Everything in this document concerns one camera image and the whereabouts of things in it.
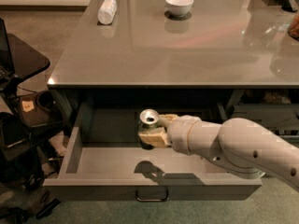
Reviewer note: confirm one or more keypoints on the open grey top drawer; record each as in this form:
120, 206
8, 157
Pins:
104, 162

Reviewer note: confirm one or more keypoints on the black side table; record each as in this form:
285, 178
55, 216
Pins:
27, 61

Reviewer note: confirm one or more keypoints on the green soda can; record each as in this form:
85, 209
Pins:
148, 120

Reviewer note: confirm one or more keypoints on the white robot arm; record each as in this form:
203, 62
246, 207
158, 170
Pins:
240, 146

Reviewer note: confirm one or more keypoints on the black laptop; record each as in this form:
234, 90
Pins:
6, 64

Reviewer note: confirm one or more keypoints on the grey counter cabinet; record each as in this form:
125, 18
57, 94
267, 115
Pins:
217, 44

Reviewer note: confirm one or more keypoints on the metal drawer handle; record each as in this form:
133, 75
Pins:
152, 195

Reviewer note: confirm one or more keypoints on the brown box with cup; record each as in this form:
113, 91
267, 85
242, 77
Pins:
39, 109

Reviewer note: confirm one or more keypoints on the white ceramic bowl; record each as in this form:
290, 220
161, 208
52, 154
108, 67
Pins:
179, 8

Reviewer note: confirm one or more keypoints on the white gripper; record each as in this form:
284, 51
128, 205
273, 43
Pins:
179, 132

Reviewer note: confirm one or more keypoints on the clear plastic water bottle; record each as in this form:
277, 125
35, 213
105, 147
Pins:
107, 11

